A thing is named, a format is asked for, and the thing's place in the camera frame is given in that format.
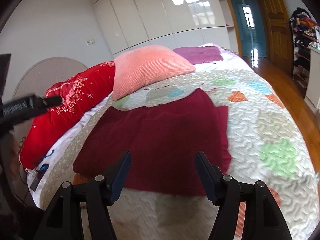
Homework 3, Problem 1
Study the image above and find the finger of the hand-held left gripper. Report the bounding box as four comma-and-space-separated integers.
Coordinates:
35, 95, 63, 111

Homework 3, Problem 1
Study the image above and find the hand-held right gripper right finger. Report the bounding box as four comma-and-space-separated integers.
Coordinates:
195, 151, 293, 240

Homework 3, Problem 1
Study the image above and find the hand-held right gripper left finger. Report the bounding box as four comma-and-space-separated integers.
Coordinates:
34, 151, 132, 240

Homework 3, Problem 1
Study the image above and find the dark red garment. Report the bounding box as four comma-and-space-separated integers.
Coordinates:
73, 88, 232, 197

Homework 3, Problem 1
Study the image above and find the cluttered clothes shelf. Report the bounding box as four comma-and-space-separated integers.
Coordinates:
289, 7, 320, 90

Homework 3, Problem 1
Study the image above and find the red floral quilt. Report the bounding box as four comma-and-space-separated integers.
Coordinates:
19, 61, 117, 169

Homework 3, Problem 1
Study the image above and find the round grey headboard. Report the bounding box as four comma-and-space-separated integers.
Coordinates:
12, 57, 88, 100

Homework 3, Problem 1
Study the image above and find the white fleece blanket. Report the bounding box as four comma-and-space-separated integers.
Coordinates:
26, 94, 113, 208

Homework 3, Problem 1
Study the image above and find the patchwork heart quilt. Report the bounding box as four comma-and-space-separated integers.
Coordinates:
40, 46, 317, 240

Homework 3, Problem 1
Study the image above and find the pink ribbed pillow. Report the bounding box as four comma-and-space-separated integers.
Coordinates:
111, 45, 197, 100

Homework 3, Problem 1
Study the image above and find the purple cloth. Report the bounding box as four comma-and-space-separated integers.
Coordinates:
173, 46, 223, 65

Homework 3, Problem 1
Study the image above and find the white glossy wardrobe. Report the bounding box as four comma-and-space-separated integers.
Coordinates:
92, 0, 234, 57

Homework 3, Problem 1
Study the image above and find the white cabinet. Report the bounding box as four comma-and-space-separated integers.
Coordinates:
305, 45, 320, 108

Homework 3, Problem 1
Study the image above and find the teal door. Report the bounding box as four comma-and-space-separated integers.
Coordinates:
222, 0, 266, 58

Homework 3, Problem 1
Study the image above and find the wooden door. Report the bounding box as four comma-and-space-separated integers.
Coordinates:
252, 0, 294, 68

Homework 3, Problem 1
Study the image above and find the blue lanyard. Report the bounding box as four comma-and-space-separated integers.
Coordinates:
37, 150, 55, 173

